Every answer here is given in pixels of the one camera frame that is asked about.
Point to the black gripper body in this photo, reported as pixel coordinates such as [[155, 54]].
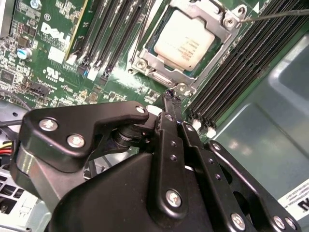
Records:
[[108, 205]]

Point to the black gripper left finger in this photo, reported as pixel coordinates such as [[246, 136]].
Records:
[[72, 120]]

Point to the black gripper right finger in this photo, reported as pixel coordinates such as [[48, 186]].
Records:
[[212, 166]]

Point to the metal socket cover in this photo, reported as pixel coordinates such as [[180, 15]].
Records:
[[158, 60]]

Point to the silver CPU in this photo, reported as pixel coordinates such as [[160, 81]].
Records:
[[183, 41]]

